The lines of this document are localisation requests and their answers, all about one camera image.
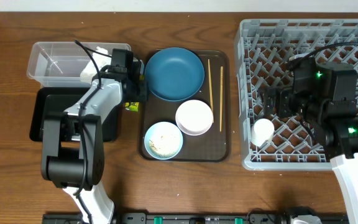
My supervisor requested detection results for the right wooden chopstick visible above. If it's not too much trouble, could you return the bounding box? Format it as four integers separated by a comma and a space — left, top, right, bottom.
219, 66, 224, 132

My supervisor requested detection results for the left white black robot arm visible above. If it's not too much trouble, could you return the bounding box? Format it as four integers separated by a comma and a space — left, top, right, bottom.
41, 56, 147, 223

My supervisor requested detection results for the white cup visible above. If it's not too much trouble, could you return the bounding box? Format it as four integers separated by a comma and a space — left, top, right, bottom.
250, 118, 275, 147

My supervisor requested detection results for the black plastic tray bin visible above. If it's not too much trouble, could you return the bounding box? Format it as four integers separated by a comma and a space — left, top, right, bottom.
29, 87, 120, 142

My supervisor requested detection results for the clear plastic bin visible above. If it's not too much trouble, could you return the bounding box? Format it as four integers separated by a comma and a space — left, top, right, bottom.
26, 41, 139, 88

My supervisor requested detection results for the light blue bowl with food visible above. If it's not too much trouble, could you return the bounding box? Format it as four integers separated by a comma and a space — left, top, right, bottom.
144, 121, 183, 160

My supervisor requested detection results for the white napkin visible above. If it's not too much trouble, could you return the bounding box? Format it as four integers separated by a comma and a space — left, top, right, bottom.
79, 46, 111, 84

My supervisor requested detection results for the wooden chopstick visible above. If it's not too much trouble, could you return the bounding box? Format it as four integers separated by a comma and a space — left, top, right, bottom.
208, 59, 214, 123
219, 66, 224, 132

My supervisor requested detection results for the yellow green snack wrapper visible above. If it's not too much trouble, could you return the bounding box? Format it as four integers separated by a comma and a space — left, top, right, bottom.
125, 75, 148, 112

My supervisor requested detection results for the dark brown serving tray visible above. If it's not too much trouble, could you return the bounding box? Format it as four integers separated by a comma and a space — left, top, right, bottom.
138, 50, 232, 162

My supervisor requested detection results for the white bowl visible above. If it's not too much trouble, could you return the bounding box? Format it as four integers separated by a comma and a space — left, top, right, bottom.
175, 100, 214, 136

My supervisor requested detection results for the grey dishwasher rack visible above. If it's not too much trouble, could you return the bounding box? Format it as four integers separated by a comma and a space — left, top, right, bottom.
234, 19, 358, 171

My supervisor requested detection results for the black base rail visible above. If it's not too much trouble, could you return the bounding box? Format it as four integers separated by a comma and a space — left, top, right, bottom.
41, 207, 349, 224

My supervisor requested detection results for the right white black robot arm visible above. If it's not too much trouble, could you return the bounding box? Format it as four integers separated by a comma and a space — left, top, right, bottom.
260, 58, 358, 223

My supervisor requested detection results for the left wooden chopstick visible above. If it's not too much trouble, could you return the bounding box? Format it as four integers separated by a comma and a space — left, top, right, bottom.
208, 59, 214, 123

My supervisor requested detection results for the blue plate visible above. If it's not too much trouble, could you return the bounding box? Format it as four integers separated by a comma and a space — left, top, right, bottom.
145, 47, 205, 101

